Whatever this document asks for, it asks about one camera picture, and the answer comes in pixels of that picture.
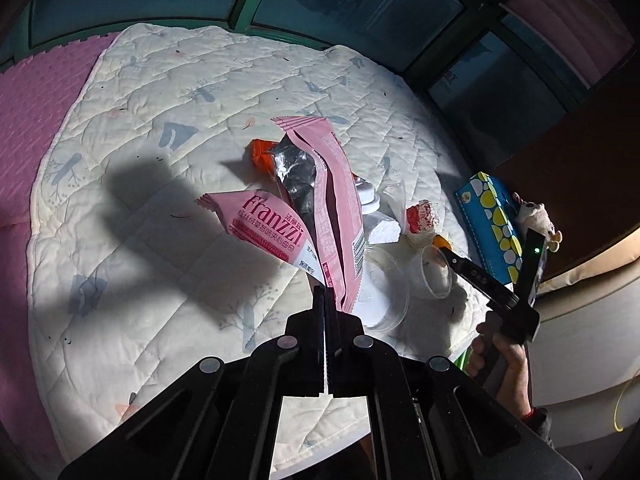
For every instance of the short pink snack wrapper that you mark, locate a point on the short pink snack wrapper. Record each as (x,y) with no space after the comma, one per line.
(265,225)

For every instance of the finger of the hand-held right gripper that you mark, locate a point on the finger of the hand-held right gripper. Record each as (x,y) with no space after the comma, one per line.
(480,280)

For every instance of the red and white wrapper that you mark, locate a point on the red and white wrapper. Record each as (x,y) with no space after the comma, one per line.
(422,217)

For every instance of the white plastic bottle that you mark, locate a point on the white plastic bottle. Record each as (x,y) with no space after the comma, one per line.
(367,195)

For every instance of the person's right forearm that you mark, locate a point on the person's right forearm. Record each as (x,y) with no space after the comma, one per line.
(535,425)

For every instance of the pink foam mat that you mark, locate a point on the pink foam mat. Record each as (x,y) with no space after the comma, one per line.
(30,120)

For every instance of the long pink snack wrapper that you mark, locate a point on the long pink snack wrapper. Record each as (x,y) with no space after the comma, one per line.
(335,200)

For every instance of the beige plush toy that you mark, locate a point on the beige plush toy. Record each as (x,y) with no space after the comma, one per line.
(537,217)

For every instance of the orange snack wrapper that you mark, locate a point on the orange snack wrapper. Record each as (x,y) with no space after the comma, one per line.
(260,155)

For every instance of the small orange wrapper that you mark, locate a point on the small orange wrapper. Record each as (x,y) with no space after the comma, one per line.
(441,241)

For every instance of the clear plastic cup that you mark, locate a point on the clear plastic cup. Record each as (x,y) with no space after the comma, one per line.
(435,280)

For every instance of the white quilted blanket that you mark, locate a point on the white quilted blanket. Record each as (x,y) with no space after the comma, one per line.
(150,160)

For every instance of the green window frame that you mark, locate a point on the green window frame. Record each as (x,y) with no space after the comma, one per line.
(245,15)

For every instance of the blue dotted tissue box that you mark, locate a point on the blue dotted tissue box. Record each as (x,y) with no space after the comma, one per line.
(492,220)

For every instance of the clear plastic container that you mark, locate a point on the clear plastic container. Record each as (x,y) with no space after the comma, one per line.
(387,300)

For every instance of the pink curtain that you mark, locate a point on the pink curtain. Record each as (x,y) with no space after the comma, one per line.
(565,5)

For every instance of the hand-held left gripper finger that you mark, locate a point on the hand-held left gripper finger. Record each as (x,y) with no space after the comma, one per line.
(320,340)
(332,350)

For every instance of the silver foil wrapper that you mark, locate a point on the silver foil wrapper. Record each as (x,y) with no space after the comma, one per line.
(295,170)

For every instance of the brown wooden cabinet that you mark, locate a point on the brown wooden cabinet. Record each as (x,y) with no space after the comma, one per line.
(575,175)

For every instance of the beige cushion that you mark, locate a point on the beige cushion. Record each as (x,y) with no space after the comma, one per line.
(585,325)

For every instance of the green plastic basket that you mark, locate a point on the green plastic basket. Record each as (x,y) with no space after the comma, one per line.
(462,361)

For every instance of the clear plastic packaging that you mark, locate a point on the clear plastic packaging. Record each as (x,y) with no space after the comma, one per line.
(395,200)

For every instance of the person's right hand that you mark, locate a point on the person's right hand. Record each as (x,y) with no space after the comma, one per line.
(515,375)

